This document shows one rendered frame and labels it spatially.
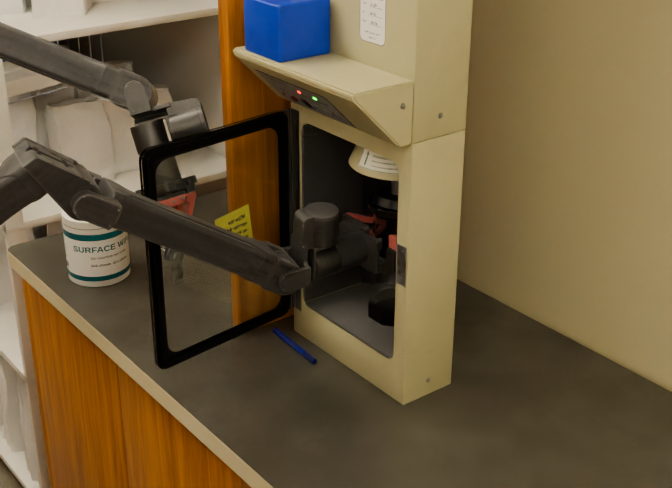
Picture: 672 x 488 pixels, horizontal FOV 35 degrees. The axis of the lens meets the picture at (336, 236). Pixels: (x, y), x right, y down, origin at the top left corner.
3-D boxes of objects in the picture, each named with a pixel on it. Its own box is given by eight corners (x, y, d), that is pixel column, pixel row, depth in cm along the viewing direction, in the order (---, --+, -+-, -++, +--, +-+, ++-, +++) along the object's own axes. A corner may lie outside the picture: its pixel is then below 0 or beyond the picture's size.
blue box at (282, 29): (294, 40, 177) (293, -14, 173) (330, 53, 170) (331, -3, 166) (244, 50, 171) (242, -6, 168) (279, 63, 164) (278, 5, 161)
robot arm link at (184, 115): (130, 92, 184) (121, 83, 175) (194, 74, 184) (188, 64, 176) (149, 158, 184) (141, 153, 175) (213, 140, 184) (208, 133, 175)
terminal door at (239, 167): (291, 312, 199) (287, 108, 183) (158, 373, 180) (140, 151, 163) (288, 310, 200) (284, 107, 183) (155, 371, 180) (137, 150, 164)
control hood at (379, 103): (289, 93, 184) (288, 36, 179) (413, 145, 160) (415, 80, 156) (233, 106, 177) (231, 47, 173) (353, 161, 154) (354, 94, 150)
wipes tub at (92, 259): (113, 254, 233) (107, 191, 227) (142, 276, 224) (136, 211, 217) (58, 271, 226) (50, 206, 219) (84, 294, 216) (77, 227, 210)
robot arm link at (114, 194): (46, 187, 154) (65, 220, 146) (64, 154, 153) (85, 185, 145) (270, 274, 181) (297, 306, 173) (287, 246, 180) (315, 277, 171)
